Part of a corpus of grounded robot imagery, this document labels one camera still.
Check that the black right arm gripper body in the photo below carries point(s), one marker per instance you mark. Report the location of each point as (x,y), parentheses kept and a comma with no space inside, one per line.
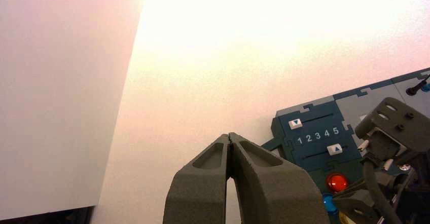
(416,195)

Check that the gray left gripper left finger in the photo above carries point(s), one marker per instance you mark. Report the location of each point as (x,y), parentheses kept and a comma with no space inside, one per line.
(198,189)

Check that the finger of the gray right gripper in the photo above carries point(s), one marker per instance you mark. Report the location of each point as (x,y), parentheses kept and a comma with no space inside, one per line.
(352,202)

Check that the gray left gripper right finger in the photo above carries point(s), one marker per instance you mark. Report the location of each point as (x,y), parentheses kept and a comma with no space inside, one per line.
(272,189)

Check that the blue push button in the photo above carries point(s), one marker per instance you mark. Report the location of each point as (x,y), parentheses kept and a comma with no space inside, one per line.
(328,204)

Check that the red push button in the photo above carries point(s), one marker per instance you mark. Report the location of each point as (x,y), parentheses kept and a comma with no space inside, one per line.
(337,183)

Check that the white slider up arrow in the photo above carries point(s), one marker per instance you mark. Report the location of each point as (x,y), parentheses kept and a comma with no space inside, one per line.
(334,149)

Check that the white slider down arrow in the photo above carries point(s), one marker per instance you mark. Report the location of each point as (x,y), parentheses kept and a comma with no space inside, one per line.
(295,123)

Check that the blue gray control panel board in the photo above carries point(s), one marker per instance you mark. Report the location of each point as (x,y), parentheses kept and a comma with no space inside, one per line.
(315,115)

